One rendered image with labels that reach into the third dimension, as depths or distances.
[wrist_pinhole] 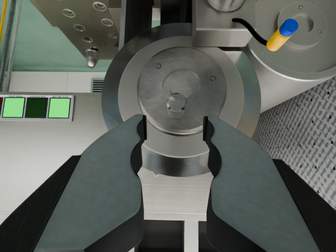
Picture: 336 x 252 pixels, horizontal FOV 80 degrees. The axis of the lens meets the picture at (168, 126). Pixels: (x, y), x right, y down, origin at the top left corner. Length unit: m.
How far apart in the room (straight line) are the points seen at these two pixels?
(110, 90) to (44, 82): 3.40
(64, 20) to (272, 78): 0.42
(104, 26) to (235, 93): 0.37
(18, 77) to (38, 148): 3.26
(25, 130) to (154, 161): 0.50
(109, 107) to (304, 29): 0.21
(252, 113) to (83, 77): 3.21
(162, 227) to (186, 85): 0.50
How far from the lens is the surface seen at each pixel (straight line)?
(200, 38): 0.19
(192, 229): 0.55
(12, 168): 0.65
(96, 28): 0.52
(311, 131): 0.33
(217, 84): 0.17
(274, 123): 0.41
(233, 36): 0.20
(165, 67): 0.18
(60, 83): 3.46
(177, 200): 0.52
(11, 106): 0.67
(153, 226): 0.62
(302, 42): 0.25
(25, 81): 3.75
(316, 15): 0.27
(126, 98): 0.19
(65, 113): 0.58
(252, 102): 0.20
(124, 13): 0.25
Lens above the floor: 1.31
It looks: 9 degrees down
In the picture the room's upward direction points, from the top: 179 degrees counter-clockwise
